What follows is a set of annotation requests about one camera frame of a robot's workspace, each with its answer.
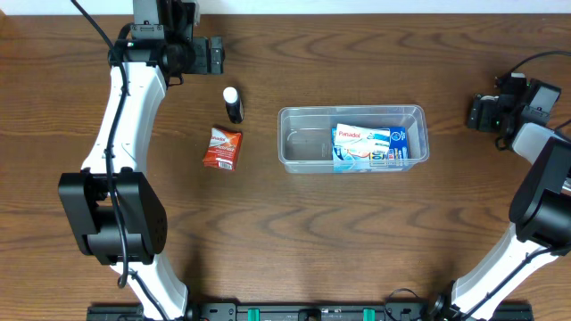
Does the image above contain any blue Cool Fever box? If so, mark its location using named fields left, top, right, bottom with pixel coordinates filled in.
left=331, top=127, right=409, bottom=172

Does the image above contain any white blue Panadol box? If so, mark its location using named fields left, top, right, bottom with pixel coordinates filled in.
left=335, top=123, right=391, bottom=153

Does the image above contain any clear plastic container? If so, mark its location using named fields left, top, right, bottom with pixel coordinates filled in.
left=277, top=104, right=430, bottom=174

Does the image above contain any green round tin box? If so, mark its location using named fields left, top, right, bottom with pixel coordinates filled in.
left=478, top=95, right=499, bottom=102

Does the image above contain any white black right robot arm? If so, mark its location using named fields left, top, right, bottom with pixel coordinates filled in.
left=426, top=71, right=570, bottom=320

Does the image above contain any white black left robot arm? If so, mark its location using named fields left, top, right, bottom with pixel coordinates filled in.
left=58, top=0, right=225, bottom=320

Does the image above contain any black bottle white cap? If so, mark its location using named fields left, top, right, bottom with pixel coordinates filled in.
left=223, top=86, right=244, bottom=124

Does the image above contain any red Panadol box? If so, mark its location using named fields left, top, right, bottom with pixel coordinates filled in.
left=203, top=128, right=243, bottom=171

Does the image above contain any black mounting rail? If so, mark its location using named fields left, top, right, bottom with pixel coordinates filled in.
left=86, top=302, right=534, bottom=321

